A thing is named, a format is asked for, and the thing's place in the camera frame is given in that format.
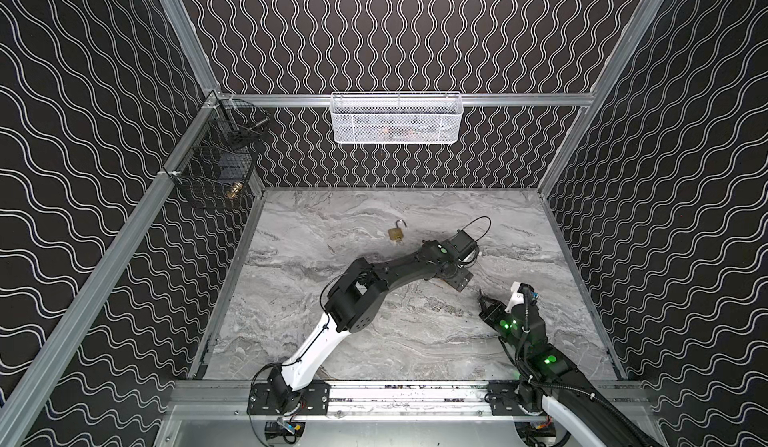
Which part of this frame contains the small brass padlock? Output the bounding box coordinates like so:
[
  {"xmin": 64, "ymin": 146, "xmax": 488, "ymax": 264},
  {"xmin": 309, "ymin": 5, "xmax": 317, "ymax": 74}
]
[{"xmin": 387, "ymin": 219, "xmax": 407, "ymax": 243}]

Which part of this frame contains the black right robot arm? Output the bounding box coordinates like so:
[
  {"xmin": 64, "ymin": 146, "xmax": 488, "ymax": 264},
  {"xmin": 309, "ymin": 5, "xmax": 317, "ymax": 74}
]
[{"xmin": 479, "ymin": 284, "xmax": 659, "ymax": 446}]

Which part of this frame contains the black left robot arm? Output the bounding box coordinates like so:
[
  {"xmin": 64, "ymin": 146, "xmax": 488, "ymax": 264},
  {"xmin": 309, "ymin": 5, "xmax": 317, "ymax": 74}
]
[{"xmin": 267, "ymin": 230, "xmax": 479, "ymax": 414}]

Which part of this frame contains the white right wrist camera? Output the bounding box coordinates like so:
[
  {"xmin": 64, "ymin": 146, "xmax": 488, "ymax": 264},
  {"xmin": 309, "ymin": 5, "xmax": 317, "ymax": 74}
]
[{"xmin": 505, "ymin": 282, "xmax": 538, "ymax": 313}]

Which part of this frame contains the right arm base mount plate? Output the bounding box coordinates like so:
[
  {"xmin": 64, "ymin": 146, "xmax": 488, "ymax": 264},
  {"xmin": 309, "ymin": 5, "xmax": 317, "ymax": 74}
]
[{"xmin": 484, "ymin": 381, "xmax": 543, "ymax": 416}]

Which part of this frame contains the black corrugated cable conduit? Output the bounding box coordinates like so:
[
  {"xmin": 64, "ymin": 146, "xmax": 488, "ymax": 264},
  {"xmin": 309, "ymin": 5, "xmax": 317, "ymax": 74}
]
[{"xmin": 515, "ymin": 283, "xmax": 664, "ymax": 447}]

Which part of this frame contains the white mesh wall basket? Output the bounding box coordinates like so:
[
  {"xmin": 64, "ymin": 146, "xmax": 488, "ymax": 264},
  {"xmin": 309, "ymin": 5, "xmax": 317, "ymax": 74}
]
[{"xmin": 329, "ymin": 91, "xmax": 464, "ymax": 144}]

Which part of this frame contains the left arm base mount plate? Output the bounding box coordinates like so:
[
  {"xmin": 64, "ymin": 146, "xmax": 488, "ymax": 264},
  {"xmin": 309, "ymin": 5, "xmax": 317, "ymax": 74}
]
[{"xmin": 247, "ymin": 381, "xmax": 330, "ymax": 417}]

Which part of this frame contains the black wire wall basket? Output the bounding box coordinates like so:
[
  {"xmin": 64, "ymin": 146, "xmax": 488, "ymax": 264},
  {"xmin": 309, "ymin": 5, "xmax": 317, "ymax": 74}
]
[{"xmin": 172, "ymin": 99, "xmax": 272, "ymax": 212}]

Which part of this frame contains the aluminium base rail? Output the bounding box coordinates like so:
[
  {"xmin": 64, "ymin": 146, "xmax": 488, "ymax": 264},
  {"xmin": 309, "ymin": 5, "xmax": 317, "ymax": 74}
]
[{"xmin": 170, "ymin": 379, "xmax": 652, "ymax": 421}]

